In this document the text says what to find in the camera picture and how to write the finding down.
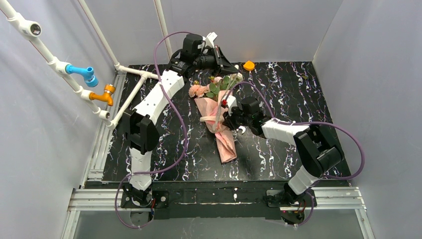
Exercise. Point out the fake white rose stem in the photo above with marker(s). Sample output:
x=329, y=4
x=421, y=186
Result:
x=214, y=87

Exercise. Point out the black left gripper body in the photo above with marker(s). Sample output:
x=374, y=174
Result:
x=218, y=59

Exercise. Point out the fake cream rose stem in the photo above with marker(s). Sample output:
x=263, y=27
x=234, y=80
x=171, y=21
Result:
x=227, y=82

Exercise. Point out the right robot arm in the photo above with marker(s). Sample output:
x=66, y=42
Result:
x=319, y=151

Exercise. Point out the pink wrapping paper sheet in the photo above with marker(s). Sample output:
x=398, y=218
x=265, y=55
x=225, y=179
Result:
x=224, y=137

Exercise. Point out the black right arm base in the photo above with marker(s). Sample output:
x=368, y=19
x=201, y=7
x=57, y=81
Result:
x=295, y=209

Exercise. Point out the small orange object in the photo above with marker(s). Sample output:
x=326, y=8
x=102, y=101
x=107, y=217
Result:
x=249, y=66

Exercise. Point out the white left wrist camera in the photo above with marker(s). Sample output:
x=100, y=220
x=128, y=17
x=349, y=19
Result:
x=209, y=40

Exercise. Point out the aluminium rail frame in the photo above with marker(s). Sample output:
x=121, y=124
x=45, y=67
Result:
x=200, y=186

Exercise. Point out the blue plastic tap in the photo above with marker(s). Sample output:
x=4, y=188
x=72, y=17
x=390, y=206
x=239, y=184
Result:
x=88, y=74

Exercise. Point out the brass orange tap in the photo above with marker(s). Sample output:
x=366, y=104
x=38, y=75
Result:
x=109, y=90

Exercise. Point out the metal wrench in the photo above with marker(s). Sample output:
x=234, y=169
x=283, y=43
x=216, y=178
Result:
x=241, y=130

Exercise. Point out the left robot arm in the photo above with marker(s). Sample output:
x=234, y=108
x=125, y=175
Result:
x=141, y=122

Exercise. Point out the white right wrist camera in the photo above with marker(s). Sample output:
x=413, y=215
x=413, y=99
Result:
x=230, y=102

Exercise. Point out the beige printed ribbon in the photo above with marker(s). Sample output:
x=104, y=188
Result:
x=219, y=110

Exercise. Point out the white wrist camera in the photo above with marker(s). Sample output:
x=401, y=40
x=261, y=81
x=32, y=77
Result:
x=230, y=102
x=209, y=40

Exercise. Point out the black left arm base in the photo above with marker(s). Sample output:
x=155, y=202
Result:
x=134, y=199

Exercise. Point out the white PVC pipe frame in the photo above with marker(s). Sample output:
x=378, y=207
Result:
x=32, y=95

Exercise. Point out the fake pink rose stem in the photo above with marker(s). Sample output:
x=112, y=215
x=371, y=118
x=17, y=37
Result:
x=197, y=90

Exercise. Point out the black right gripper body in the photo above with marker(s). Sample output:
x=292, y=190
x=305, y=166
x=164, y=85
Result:
x=231, y=119

